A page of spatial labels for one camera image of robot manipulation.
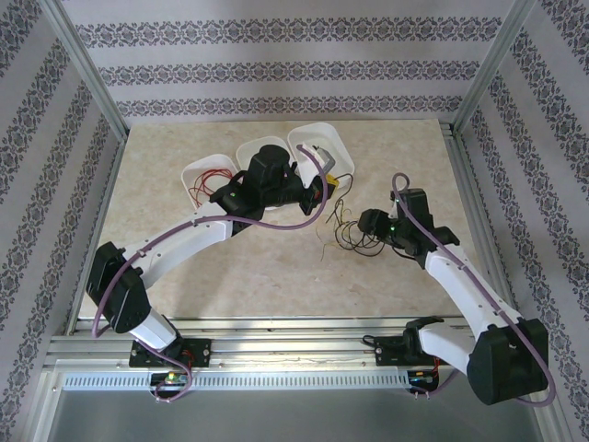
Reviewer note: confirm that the small circuit board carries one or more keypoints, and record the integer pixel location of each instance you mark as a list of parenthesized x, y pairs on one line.
[(171, 378), (423, 376)]

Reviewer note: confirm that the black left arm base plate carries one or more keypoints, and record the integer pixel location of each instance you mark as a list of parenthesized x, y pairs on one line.
[(198, 352)]

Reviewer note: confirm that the grey metal panel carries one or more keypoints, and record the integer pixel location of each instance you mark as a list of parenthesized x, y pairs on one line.
[(294, 419)]

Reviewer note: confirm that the aluminium rail frame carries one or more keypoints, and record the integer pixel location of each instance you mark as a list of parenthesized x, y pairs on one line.
[(294, 350)]

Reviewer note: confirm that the white plastic tray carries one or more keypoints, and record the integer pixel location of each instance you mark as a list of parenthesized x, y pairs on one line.
[(207, 162), (248, 147), (331, 133)]

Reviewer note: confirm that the aluminium side rail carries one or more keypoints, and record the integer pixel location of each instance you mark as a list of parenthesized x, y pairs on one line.
[(95, 230), (470, 193)]

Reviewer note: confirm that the aluminium corner post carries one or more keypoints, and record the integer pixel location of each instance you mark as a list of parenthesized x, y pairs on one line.
[(89, 69), (492, 69)]

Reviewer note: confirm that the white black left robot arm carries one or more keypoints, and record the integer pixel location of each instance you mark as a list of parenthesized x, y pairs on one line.
[(184, 248)]

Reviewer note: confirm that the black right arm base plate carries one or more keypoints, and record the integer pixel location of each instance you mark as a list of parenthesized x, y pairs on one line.
[(389, 352)]

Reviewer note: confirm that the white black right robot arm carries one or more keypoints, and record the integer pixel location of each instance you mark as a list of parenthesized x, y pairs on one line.
[(460, 285)]

